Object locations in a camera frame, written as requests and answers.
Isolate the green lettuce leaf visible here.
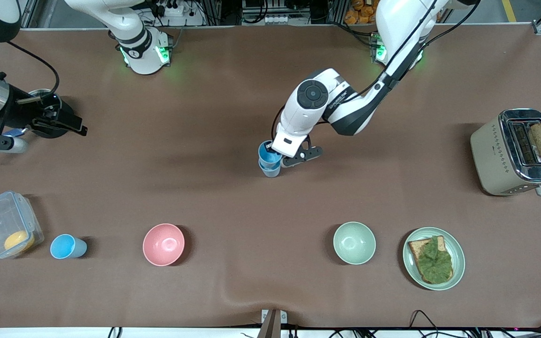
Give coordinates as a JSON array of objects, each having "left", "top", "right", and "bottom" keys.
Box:
[{"left": 416, "top": 236, "right": 454, "bottom": 284}]

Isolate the orange round food piece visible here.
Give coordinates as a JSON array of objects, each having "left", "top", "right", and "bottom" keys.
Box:
[{"left": 4, "top": 230, "right": 36, "bottom": 252}]

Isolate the black pot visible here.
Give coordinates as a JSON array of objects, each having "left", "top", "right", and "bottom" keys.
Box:
[{"left": 29, "top": 93, "right": 77, "bottom": 139}]

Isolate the brown bread slice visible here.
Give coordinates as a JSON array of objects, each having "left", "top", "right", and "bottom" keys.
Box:
[{"left": 408, "top": 236, "right": 454, "bottom": 285}]

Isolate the blue plastic cup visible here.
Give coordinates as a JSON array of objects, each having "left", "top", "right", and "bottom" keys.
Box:
[
  {"left": 259, "top": 160, "right": 282, "bottom": 178},
  {"left": 258, "top": 140, "right": 283, "bottom": 170},
  {"left": 50, "top": 234, "right": 88, "bottom": 260}
]

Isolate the beige chrome toaster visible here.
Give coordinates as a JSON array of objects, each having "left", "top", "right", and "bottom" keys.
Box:
[{"left": 470, "top": 108, "right": 541, "bottom": 197}]

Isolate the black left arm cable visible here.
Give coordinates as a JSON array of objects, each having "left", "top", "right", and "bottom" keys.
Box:
[{"left": 270, "top": 0, "right": 480, "bottom": 141}]

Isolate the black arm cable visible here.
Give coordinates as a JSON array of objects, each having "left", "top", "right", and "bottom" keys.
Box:
[
  {"left": 270, "top": 0, "right": 480, "bottom": 141},
  {"left": 7, "top": 41, "right": 61, "bottom": 100}
]

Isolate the bag of orange buns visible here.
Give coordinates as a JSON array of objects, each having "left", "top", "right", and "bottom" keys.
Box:
[{"left": 344, "top": 0, "right": 379, "bottom": 25}]

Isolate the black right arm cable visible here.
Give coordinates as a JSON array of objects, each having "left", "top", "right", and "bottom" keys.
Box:
[{"left": 7, "top": 41, "right": 61, "bottom": 100}]

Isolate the pale green bowl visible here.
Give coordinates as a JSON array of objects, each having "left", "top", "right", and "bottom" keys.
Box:
[{"left": 333, "top": 222, "right": 377, "bottom": 265}]

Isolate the brown table cloth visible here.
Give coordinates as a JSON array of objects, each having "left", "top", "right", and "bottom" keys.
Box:
[{"left": 0, "top": 23, "right": 541, "bottom": 329}]

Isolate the pale green plate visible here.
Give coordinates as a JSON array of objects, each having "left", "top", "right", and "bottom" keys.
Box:
[{"left": 402, "top": 227, "right": 466, "bottom": 291}]

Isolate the black looped cable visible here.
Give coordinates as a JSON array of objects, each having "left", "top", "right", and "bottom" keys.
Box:
[{"left": 409, "top": 309, "right": 441, "bottom": 330}]

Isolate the pink bowl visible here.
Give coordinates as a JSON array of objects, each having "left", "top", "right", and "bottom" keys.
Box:
[{"left": 142, "top": 223, "right": 185, "bottom": 267}]

